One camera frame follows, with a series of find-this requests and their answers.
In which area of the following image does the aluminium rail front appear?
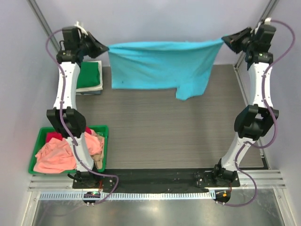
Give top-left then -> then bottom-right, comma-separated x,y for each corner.
27,170 -> 286,192

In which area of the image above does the left aluminium frame post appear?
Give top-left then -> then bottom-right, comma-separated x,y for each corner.
27,0 -> 60,53

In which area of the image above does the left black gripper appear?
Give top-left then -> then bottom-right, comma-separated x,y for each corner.
77,32 -> 109,59

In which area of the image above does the white slotted cable duct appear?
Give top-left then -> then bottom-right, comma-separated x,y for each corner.
40,190 -> 215,201

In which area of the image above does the beige t shirt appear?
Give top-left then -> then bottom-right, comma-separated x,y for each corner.
91,134 -> 105,170

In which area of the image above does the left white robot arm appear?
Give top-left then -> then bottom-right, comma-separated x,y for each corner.
47,24 -> 109,189

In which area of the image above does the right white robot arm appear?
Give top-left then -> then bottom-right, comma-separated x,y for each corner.
210,22 -> 279,186

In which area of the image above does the light blue t shirt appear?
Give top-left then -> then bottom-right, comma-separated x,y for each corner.
109,39 -> 223,100

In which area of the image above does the folded grey blue t shirt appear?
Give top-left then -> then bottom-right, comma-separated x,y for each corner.
76,90 -> 101,95

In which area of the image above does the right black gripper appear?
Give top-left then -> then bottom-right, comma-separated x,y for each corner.
222,26 -> 257,54

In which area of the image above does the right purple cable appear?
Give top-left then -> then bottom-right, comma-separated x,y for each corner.
222,19 -> 296,207

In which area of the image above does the green plastic bin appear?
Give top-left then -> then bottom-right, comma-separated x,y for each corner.
28,125 -> 109,174

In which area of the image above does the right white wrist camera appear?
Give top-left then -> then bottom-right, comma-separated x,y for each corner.
258,17 -> 271,27

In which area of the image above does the aluminium frame post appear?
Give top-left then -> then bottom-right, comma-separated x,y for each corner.
234,0 -> 279,70
27,0 -> 60,53

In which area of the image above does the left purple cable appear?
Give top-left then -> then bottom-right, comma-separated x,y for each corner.
45,27 -> 119,204

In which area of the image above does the purple cable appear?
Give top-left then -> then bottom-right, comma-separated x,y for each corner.
45,27 -> 119,204
222,19 -> 296,207

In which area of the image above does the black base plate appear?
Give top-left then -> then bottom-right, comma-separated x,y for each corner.
68,168 -> 240,194

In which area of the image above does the salmon pink t shirt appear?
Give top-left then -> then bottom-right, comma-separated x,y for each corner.
33,132 -> 100,174

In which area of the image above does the folded green t shirt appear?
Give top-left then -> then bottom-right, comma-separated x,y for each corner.
77,62 -> 100,89

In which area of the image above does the right aluminium frame post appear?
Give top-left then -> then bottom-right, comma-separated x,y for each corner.
234,0 -> 279,70

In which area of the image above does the red t shirt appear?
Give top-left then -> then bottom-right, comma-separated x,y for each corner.
46,127 -> 96,143

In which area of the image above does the folded cream t shirt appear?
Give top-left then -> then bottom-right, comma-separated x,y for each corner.
76,61 -> 103,93

